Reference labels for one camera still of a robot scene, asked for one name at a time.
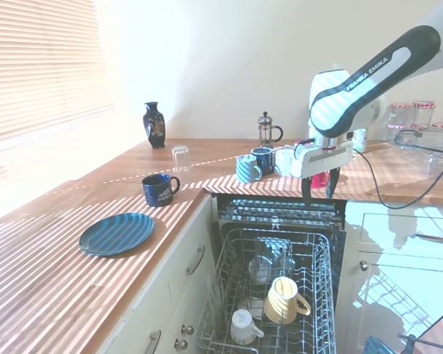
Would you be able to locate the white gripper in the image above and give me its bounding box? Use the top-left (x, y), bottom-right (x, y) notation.
top-left (301, 143), bottom-right (354, 207)

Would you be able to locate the cream drawer cabinet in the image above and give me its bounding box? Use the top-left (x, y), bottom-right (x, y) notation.
top-left (106, 194), bottom-right (222, 354)

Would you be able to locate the dark blue printed mug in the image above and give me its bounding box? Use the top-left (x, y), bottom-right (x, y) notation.
top-left (141, 173), bottom-right (181, 207)

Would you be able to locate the clear glass cup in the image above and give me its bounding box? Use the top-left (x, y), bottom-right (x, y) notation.
top-left (247, 255), bottom-right (274, 285)

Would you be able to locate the metal bar drawer handle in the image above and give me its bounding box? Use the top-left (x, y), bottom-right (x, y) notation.
top-left (147, 330), bottom-right (162, 354)
top-left (186, 246), bottom-right (207, 276)

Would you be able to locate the dishwasher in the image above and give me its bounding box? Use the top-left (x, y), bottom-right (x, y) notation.
top-left (210, 191), bottom-right (350, 354)

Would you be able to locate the long black cable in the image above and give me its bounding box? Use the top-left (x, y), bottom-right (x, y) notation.
top-left (348, 128), bottom-right (443, 209)

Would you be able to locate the clear drinking glass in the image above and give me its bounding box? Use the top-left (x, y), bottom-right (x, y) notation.
top-left (258, 237), bottom-right (296, 272)

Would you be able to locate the plain dark blue mug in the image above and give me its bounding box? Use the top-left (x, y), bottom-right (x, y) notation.
top-left (250, 147), bottom-right (276, 176)

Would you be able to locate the glass French press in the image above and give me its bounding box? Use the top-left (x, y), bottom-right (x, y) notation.
top-left (257, 111), bottom-right (284, 148)

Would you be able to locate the dark blue porcelain vase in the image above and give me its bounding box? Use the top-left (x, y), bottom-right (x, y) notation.
top-left (142, 101), bottom-right (167, 150)

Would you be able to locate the clear glass tumbler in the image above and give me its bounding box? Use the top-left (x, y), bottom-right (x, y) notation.
top-left (171, 145), bottom-right (192, 173)

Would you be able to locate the window blind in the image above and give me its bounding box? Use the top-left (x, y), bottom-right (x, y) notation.
top-left (0, 0), bottom-right (115, 153)

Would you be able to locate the dishwasher upper wire rack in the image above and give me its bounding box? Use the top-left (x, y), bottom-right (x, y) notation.
top-left (216, 197), bottom-right (346, 232)

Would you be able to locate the yellow ribbed mug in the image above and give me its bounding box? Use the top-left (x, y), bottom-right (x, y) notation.
top-left (262, 276), bottom-right (312, 326)

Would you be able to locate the white mug colourful print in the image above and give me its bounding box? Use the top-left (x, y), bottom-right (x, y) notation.
top-left (230, 308), bottom-right (266, 347)

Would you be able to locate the small white patterned mug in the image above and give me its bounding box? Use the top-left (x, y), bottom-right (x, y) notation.
top-left (352, 128), bottom-right (368, 153)

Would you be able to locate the pink cup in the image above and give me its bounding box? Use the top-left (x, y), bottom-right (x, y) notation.
top-left (312, 170), bottom-right (332, 190)

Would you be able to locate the metal cupboard bar handle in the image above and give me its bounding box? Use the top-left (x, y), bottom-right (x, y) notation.
top-left (415, 231), bottom-right (443, 243)

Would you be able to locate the light blue mug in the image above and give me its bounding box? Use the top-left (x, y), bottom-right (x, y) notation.
top-left (236, 155), bottom-right (263, 184)

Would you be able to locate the white wire dishwasher rack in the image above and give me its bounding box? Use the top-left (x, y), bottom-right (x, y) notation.
top-left (197, 226), bottom-right (337, 354)

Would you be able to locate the blue plate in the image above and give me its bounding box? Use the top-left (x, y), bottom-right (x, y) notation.
top-left (78, 212), bottom-right (156, 257)

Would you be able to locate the cream cupboard cabinet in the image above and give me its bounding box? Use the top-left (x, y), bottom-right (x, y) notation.
top-left (345, 201), bottom-right (443, 354)

